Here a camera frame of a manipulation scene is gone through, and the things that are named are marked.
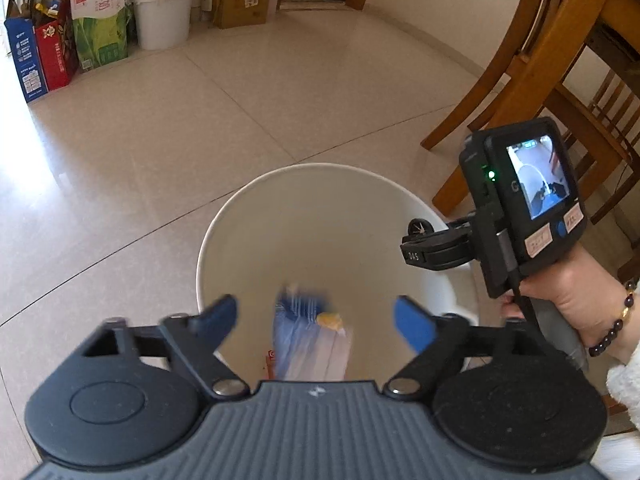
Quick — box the wooden chair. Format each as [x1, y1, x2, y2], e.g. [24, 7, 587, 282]
[544, 55, 640, 227]
[420, 0, 617, 212]

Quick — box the white plastic bucket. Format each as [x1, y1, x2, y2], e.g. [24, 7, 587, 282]
[131, 0, 195, 51]

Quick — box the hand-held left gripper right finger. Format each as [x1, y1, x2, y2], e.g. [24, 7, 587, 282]
[383, 295, 572, 397]

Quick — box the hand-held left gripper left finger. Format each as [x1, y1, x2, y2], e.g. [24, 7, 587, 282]
[82, 295, 250, 400]

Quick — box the dark bead bracelet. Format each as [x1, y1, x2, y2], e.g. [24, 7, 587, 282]
[588, 280, 639, 358]

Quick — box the red cardboard box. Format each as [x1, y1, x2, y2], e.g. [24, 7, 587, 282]
[34, 9, 81, 92]

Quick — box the blue and white packet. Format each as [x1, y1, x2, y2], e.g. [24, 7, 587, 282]
[272, 284, 354, 382]

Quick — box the person's right forearm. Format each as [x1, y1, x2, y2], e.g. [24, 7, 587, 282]
[592, 280, 640, 432]

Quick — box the green milk carton box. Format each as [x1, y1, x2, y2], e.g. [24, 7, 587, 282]
[69, 0, 132, 73]

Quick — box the person's right hand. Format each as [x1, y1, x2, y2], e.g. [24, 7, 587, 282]
[499, 248, 632, 348]

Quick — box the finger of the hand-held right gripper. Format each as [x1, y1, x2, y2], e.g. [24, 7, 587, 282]
[400, 217, 482, 272]

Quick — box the blue cardboard box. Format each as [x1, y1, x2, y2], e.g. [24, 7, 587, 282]
[4, 14, 51, 104]

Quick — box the white plastic trash bin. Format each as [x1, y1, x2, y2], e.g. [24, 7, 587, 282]
[196, 162, 480, 381]

